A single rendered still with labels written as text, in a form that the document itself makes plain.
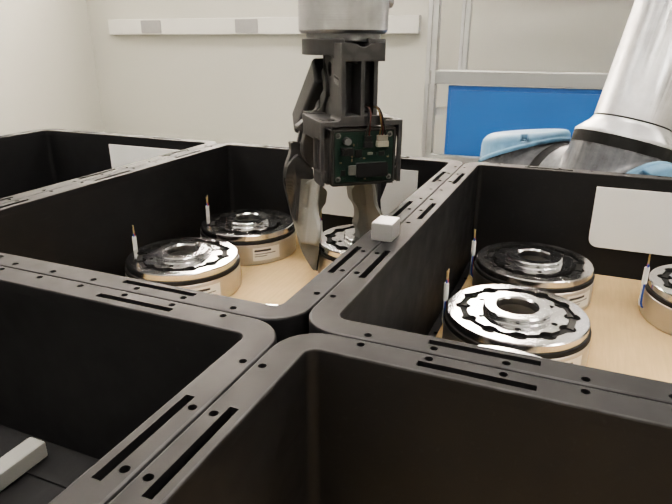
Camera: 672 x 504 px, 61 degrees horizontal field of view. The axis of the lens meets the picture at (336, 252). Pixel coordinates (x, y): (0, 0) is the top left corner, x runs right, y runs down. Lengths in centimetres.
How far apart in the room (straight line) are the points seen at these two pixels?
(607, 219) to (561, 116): 171
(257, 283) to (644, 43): 49
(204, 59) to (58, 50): 93
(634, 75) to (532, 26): 245
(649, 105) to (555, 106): 158
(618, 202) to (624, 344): 16
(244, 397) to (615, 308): 40
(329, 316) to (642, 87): 54
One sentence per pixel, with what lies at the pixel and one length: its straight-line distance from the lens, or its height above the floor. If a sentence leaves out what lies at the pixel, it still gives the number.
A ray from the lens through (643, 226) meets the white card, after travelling 61.
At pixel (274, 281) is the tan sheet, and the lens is 56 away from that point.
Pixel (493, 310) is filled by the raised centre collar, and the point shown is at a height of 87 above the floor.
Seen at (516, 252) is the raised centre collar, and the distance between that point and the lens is 55.
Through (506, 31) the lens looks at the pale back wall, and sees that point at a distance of 318.
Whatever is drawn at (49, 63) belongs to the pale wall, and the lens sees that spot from 413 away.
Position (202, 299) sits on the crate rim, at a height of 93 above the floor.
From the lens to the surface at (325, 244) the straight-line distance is 56.
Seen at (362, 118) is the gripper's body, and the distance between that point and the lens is 47.
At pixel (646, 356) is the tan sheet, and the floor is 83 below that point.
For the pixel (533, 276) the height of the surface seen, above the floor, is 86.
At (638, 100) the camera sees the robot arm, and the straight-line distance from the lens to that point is 73.
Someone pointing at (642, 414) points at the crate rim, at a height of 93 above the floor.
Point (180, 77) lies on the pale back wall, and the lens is 395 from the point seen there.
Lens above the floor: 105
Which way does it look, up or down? 20 degrees down
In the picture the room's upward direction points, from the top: straight up
